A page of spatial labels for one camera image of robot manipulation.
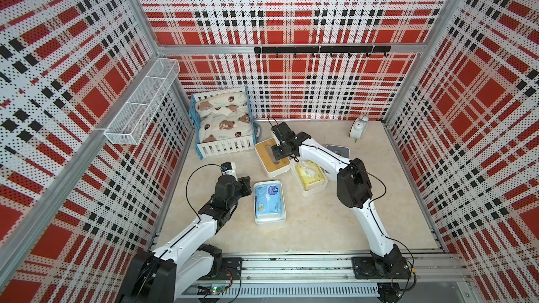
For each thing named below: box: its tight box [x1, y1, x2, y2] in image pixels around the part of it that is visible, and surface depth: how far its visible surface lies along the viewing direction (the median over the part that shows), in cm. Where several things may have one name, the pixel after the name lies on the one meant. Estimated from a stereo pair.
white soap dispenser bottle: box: [348, 115, 370, 144], surface depth 107 cm
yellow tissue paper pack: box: [295, 159, 325, 191], surface depth 94 cm
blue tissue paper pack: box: [254, 183, 282, 219], surface depth 88 cm
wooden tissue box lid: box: [254, 137, 290, 174], surface depth 95 cm
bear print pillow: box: [195, 91, 253, 144], surface depth 110 cm
